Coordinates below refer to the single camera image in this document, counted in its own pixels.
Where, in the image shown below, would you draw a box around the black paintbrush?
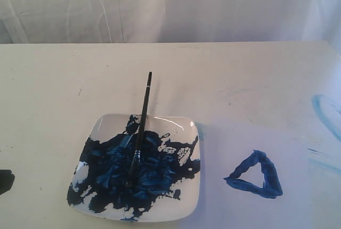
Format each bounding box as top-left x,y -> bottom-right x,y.
126,71 -> 152,187

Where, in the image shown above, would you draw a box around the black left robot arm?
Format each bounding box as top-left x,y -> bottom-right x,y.
0,169 -> 15,195

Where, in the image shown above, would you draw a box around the white square paint dish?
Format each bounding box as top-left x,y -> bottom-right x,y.
67,114 -> 200,223

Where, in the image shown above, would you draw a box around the white paper sheet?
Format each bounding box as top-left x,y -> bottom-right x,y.
180,121 -> 340,228

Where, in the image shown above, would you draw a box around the white backdrop curtain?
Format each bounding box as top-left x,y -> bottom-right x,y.
1,0 -> 340,45

